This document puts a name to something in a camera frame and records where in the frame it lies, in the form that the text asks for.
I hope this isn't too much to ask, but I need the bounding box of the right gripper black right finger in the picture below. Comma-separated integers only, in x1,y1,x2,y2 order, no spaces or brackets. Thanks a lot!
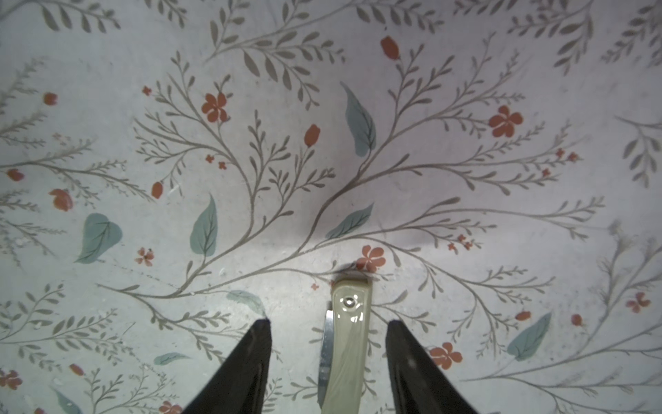
385,320,477,414

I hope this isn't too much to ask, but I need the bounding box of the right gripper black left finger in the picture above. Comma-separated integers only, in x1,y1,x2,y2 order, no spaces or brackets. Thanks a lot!
183,319,272,414

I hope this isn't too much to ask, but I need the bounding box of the olive green fruit knife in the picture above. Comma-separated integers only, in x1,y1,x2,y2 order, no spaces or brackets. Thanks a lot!
317,277,372,414

